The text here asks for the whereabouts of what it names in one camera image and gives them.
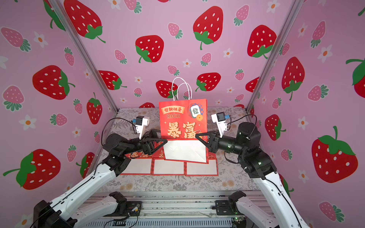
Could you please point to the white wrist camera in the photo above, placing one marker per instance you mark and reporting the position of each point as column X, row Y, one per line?
column 220, row 119
column 141, row 122

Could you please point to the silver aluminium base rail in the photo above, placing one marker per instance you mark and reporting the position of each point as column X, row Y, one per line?
column 207, row 209

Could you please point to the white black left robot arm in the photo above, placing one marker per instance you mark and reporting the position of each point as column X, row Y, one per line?
column 66, row 211

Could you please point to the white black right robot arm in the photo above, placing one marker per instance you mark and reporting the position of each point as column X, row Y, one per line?
column 259, row 167

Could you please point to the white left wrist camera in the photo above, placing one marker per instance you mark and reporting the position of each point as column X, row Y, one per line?
column 141, row 122

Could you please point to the silver aluminium corner post left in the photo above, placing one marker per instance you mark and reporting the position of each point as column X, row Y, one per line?
column 61, row 13

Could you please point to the red paper gift bag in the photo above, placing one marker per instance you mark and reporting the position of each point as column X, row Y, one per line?
column 140, row 164

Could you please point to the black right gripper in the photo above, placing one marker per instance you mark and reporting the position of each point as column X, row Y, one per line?
column 215, row 142

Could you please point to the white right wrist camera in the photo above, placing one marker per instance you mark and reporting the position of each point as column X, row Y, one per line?
column 220, row 119

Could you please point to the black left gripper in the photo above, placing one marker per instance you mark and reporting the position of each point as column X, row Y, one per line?
column 146, row 147

